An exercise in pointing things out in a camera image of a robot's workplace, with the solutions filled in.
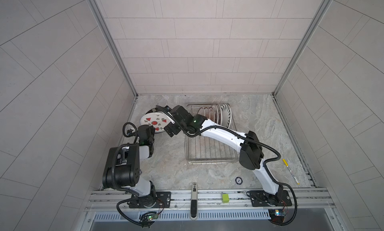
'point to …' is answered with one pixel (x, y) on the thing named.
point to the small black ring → (238, 180)
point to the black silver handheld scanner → (194, 212)
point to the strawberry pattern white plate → (158, 119)
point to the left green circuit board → (152, 216)
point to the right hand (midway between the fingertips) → (170, 123)
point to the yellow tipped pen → (286, 163)
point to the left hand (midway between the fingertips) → (153, 122)
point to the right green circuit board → (277, 216)
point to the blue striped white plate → (225, 115)
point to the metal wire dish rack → (202, 149)
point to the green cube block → (225, 198)
